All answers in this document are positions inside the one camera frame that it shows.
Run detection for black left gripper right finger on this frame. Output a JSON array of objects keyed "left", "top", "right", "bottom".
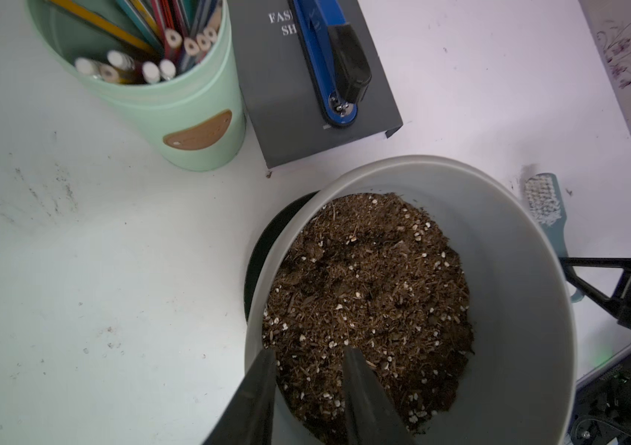
[{"left": 343, "top": 347, "right": 415, "bottom": 444}]

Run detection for dark green pot saucer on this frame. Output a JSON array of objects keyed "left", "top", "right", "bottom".
[{"left": 243, "top": 191, "right": 317, "bottom": 320}]

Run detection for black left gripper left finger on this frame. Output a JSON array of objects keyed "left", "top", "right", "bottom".
[{"left": 203, "top": 350, "right": 276, "bottom": 445}]

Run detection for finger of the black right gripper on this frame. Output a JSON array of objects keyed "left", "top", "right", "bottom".
[
  {"left": 559, "top": 257, "right": 631, "bottom": 270},
  {"left": 562, "top": 265, "right": 621, "bottom": 319}
]

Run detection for grey ceramic pot with soil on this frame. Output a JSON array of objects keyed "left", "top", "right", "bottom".
[{"left": 246, "top": 156, "right": 577, "bottom": 444}]

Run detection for mint green pencil cup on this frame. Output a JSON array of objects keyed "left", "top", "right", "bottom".
[{"left": 25, "top": 1, "right": 246, "bottom": 172}]

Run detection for dark grey book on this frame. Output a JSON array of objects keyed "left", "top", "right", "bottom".
[{"left": 228, "top": 0, "right": 402, "bottom": 169}]

